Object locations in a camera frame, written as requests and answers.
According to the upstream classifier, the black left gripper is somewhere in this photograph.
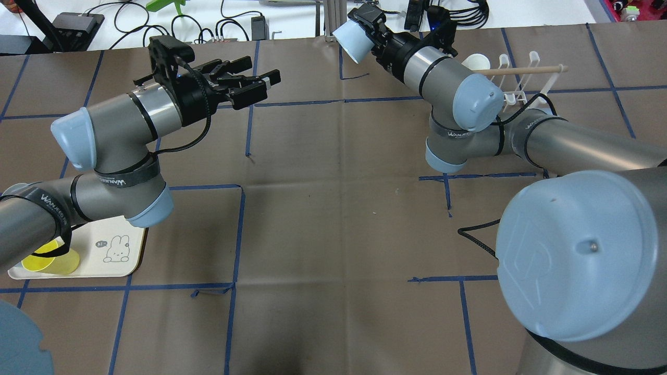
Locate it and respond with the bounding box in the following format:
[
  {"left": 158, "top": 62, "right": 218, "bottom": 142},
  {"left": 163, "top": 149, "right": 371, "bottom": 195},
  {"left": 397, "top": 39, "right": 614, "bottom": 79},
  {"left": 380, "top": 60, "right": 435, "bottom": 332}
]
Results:
[{"left": 169, "top": 56, "right": 281, "bottom": 127}]

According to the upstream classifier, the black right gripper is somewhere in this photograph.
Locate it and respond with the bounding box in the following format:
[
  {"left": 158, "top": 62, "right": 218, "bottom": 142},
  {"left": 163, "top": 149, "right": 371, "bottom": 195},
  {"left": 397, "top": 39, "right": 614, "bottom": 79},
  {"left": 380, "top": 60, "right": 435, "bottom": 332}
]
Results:
[{"left": 348, "top": 4, "right": 432, "bottom": 83}]

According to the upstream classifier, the light blue plastic cup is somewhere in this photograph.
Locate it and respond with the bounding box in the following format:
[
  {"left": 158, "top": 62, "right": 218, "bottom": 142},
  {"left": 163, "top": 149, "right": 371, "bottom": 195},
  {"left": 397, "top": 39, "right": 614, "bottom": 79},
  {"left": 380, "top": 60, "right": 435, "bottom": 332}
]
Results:
[{"left": 332, "top": 20, "right": 374, "bottom": 65}]

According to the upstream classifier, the white plastic cup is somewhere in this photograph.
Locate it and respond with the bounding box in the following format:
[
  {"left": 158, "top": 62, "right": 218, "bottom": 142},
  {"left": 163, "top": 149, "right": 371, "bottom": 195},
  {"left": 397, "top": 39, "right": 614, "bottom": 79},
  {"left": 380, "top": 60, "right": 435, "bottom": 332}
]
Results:
[{"left": 461, "top": 53, "right": 491, "bottom": 71}]

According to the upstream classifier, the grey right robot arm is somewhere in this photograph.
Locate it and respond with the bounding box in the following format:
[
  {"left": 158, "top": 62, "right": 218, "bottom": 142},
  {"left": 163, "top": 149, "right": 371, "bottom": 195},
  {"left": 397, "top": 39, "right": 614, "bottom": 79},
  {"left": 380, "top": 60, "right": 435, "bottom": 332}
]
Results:
[{"left": 334, "top": 3, "right": 665, "bottom": 374}]

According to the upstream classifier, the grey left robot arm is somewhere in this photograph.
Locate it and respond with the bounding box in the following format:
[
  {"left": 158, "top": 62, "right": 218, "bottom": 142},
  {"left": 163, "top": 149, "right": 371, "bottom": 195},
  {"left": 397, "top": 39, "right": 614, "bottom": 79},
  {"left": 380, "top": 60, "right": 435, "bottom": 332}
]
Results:
[{"left": 2, "top": 51, "right": 281, "bottom": 271}]

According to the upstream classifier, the yellow plastic cup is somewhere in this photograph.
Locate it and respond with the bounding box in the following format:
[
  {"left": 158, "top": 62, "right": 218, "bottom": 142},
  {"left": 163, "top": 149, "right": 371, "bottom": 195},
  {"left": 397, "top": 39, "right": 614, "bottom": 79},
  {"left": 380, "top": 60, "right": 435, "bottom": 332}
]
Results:
[{"left": 21, "top": 239, "right": 80, "bottom": 275}]

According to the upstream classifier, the black power strip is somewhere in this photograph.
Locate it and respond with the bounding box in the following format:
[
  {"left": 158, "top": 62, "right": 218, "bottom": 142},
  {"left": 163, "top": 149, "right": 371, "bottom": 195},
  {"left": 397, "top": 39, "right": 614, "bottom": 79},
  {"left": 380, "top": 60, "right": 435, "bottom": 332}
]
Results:
[{"left": 403, "top": 0, "right": 424, "bottom": 32}]

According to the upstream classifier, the black power adapter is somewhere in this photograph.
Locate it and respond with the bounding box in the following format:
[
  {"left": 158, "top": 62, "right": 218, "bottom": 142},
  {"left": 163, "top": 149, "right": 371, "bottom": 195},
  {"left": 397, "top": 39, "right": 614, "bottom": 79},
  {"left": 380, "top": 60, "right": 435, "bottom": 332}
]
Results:
[{"left": 251, "top": 15, "right": 269, "bottom": 41}]

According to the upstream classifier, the green plastic clamp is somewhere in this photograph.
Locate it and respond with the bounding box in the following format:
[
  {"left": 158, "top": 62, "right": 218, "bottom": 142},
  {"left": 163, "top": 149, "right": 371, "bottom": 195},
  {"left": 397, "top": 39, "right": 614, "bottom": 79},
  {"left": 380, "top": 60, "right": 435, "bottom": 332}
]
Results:
[{"left": 145, "top": 0, "right": 187, "bottom": 15}]

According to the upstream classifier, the cream rabbit print tray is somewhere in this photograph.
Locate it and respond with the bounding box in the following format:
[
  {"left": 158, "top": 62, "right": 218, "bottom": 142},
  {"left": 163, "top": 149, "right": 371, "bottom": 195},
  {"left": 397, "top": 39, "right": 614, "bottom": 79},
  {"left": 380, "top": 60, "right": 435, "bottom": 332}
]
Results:
[{"left": 7, "top": 217, "right": 146, "bottom": 280}]

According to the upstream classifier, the aluminium frame post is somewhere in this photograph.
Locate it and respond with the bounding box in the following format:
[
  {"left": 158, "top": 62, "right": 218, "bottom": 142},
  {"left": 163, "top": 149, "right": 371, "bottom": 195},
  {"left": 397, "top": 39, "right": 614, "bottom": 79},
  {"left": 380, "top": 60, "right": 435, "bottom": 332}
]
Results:
[{"left": 323, "top": 0, "right": 348, "bottom": 42}]

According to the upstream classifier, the black braided left cable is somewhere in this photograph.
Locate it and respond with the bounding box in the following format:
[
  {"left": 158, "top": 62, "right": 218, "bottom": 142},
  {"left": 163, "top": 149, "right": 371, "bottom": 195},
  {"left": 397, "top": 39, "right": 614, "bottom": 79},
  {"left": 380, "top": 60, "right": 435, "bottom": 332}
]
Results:
[{"left": 154, "top": 57, "right": 213, "bottom": 155}]

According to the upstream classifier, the black braided cable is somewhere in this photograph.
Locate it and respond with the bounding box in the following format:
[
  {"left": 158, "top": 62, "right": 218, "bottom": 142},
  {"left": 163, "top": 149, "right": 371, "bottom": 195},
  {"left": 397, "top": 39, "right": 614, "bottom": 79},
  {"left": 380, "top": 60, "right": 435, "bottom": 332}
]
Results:
[
  {"left": 154, "top": 57, "right": 213, "bottom": 155},
  {"left": 456, "top": 219, "right": 503, "bottom": 258}
]

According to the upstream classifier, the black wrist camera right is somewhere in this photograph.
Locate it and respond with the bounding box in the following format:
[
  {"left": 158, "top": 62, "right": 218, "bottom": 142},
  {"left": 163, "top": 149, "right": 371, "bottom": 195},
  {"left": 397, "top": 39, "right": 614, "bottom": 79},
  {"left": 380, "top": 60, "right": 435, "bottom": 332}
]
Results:
[{"left": 426, "top": 5, "right": 458, "bottom": 58}]

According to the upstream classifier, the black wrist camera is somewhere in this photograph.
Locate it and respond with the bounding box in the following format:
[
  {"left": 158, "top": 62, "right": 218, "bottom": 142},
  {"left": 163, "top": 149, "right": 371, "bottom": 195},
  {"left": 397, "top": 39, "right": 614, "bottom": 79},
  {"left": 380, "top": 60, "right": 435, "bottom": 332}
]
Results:
[
  {"left": 133, "top": 35, "right": 195, "bottom": 87},
  {"left": 426, "top": 5, "right": 458, "bottom": 58}
]

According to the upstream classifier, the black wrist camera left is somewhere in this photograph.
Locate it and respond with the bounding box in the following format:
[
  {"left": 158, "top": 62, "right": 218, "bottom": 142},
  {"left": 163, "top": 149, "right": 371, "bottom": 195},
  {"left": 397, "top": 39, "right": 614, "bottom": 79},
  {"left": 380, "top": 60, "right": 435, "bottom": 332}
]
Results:
[{"left": 133, "top": 35, "right": 195, "bottom": 87}]

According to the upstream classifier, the white wire cup rack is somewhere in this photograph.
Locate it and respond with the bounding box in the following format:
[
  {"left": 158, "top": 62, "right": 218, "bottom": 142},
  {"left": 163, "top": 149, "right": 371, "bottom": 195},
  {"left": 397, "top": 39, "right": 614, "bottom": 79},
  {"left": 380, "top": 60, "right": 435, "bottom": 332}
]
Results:
[{"left": 474, "top": 50, "right": 570, "bottom": 112}]

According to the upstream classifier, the black braided right cable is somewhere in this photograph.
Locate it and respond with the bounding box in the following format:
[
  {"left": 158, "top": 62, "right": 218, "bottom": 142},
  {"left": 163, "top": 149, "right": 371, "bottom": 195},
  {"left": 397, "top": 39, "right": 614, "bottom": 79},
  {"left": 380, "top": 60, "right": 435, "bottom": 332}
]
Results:
[{"left": 456, "top": 219, "right": 503, "bottom": 258}]

